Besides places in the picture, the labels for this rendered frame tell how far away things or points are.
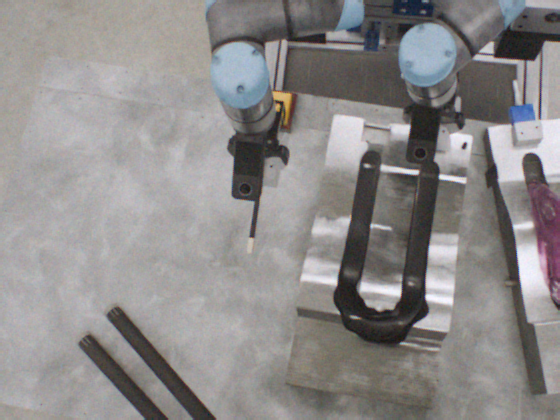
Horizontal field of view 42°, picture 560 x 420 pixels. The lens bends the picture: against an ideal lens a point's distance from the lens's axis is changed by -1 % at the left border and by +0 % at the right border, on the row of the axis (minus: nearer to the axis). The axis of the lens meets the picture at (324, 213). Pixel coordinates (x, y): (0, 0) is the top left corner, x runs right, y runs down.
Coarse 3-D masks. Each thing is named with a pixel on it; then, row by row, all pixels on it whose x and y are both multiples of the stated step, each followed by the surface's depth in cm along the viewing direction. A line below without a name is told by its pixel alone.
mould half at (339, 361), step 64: (320, 192) 135; (384, 192) 134; (448, 192) 134; (320, 256) 128; (384, 256) 129; (448, 256) 130; (320, 320) 130; (448, 320) 123; (320, 384) 128; (384, 384) 128
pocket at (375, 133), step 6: (366, 126) 139; (372, 126) 139; (378, 126) 139; (384, 126) 139; (390, 126) 137; (366, 132) 140; (372, 132) 140; (378, 132) 140; (384, 132) 140; (360, 138) 137; (366, 138) 139; (372, 138) 139; (378, 138) 139; (384, 138) 139
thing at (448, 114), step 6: (456, 72) 117; (456, 78) 117; (456, 84) 117; (456, 90) 118; (450, 102) 117; (426, 108) 112; (432, 108) 112; (444, 108) 117; (450, 108) 117; (444, 114) 117; (450, 114) 117; (444, 120) 119; (450, 120) 119
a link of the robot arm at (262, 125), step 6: (270, 114) 107; (228, 120) 109; (264, 120) 106; (270, 120) 108; (234, 126) 108; (240, 126) 107; (246, 126) 106; (252, 126) 106; (258, 126) 107; (264, 126) 108; (246, 132) 109; (252, 132) 109
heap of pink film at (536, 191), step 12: (528, 192) 135; (540, 192) 133; (552, 192) 134; (540, 204) 131; (552, 204) 131; (540, 216) 130; (552, 216) 129; (540, 228) 128; (552, 228) 127; (540, 240) 129; (552, 240) 127; (540, 252) 129; (552, 252) 128; (540, 264) 129; (552, 264) 128; (552, 276) 128; (552, 288) 129
